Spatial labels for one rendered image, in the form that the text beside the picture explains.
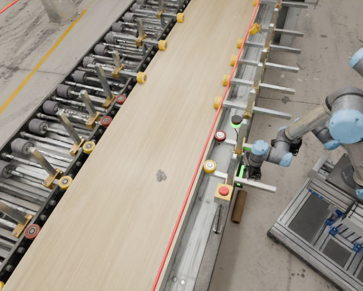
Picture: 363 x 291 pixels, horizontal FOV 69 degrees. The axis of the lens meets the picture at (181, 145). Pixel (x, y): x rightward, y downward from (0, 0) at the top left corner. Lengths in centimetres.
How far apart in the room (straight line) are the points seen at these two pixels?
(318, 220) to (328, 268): 35
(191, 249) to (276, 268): 90
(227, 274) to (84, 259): 122
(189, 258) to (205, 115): 94
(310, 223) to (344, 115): 144
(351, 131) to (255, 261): 156
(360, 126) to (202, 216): 110
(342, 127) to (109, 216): 120
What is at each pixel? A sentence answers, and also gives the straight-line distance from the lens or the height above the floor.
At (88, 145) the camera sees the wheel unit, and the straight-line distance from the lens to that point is 186.
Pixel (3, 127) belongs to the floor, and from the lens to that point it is 379.
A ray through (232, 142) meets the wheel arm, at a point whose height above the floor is 86.
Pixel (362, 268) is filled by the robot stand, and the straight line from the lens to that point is 243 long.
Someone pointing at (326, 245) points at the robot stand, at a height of 21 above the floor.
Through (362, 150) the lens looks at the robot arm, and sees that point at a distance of 121.
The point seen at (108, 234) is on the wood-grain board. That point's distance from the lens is 154.
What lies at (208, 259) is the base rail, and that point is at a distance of 164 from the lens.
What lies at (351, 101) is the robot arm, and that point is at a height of 160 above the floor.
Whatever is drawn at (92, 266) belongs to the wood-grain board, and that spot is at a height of 90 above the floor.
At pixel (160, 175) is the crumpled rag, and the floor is 92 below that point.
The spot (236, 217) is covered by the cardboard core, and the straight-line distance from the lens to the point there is 239.
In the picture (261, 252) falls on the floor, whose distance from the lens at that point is 243.
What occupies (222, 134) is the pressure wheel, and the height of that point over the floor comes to 90.
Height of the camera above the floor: 230
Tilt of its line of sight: 54 degrees down
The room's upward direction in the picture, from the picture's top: 6 degrees counter-clockwise
